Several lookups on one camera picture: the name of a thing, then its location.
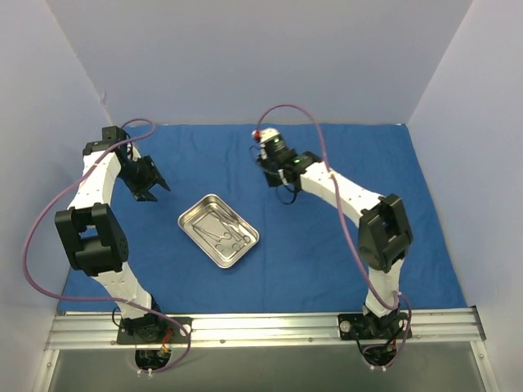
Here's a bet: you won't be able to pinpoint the stainless steel instrument tray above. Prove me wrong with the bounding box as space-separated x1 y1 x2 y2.
177 194 260 270

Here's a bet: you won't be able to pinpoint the blue surgical drape cloth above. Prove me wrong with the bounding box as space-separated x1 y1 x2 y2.
56 122 467 314

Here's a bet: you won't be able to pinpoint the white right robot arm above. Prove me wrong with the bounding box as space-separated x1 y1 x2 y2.
257 148 413 337

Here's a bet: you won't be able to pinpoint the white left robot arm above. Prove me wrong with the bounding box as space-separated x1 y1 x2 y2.
54 126 170 342

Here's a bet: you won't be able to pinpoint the steel surgical scissors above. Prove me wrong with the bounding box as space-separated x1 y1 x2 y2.
213 212 251 248

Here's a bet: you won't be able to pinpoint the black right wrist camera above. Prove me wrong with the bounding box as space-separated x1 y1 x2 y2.
258 127 288 161

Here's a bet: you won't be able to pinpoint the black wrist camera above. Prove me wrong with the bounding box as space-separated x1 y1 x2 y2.
258 127 288 161
101 126 127 144

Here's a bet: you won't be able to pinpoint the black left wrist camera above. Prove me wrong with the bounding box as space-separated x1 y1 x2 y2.
101 126 127 144

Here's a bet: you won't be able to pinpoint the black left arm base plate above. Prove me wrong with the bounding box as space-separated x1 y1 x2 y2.
116 314 187 345

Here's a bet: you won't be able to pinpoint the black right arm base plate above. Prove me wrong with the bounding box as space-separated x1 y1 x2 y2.
337 311 412 341

